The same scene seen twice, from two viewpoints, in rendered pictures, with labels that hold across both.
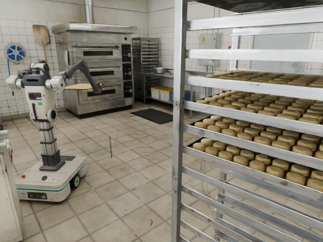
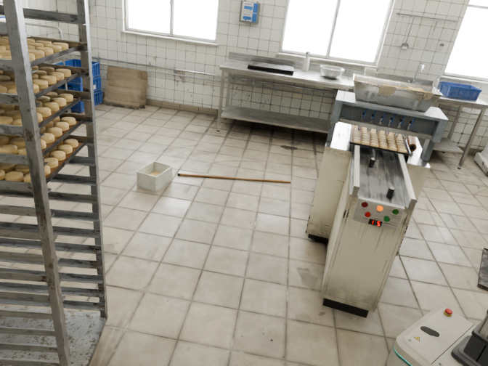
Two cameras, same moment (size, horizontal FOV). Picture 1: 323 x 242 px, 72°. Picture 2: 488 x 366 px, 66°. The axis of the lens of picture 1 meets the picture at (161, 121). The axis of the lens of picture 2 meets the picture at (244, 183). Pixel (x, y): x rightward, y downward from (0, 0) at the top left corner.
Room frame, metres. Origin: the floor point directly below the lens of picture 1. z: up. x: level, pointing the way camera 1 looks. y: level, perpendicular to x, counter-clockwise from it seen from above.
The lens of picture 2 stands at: (2.24, -0.62, 1.74)
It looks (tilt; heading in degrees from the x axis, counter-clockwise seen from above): 27 degrees down; 134
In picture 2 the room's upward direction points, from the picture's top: 8 degrees clockwise
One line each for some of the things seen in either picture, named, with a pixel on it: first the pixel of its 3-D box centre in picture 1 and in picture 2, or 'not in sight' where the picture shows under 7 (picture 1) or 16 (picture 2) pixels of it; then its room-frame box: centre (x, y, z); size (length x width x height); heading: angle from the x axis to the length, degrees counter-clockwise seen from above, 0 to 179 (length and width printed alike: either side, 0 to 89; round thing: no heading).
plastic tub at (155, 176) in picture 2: not in sight; (155, 176); (-0.61, 1.06, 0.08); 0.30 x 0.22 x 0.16; 117
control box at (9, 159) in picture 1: (7, 152); (377, 213); (1.53, 1.16, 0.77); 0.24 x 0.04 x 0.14; 32
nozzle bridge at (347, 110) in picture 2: not in sight; (382, 127); (1.07, 1.90, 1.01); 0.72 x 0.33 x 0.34; 32
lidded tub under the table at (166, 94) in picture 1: (169, 94); not in sight; (5.90, -0.23, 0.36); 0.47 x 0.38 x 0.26; 130
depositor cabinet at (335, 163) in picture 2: not in sight; (360, 175); (0.82, 2.31, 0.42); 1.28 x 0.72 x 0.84; 122
